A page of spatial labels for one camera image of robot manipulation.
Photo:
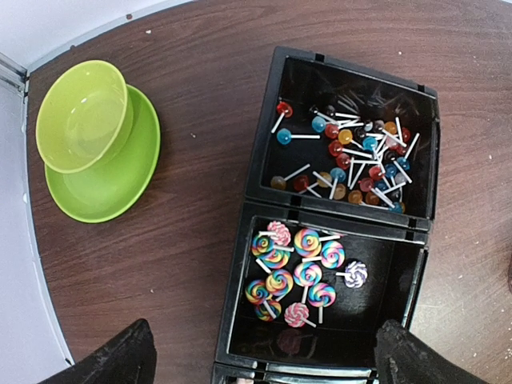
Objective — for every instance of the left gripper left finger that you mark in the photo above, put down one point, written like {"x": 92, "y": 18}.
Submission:
{"x": 129, "y": 357}

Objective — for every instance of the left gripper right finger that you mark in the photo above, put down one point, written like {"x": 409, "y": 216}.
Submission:
{"x": 401, "y": 357}

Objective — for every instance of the black three-compartment candy tray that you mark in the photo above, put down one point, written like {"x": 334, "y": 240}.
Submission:
{"x": 392, "y": 245}

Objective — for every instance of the pile of swirl lollipops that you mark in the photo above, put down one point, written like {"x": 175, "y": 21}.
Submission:
{"x": 296, "y": 265}

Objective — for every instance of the pile of stick candies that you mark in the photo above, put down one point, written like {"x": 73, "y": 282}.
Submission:
{"x": 371, "y": 159}

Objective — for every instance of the green plate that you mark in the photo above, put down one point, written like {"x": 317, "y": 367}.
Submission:
{"x": 107, "y": 190}

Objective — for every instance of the green bowl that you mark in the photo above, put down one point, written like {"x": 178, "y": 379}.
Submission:
{"x": 85, "y": 118}

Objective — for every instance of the left aluminium frame post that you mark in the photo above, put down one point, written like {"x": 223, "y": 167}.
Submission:
{"x": 13, "y": 74}

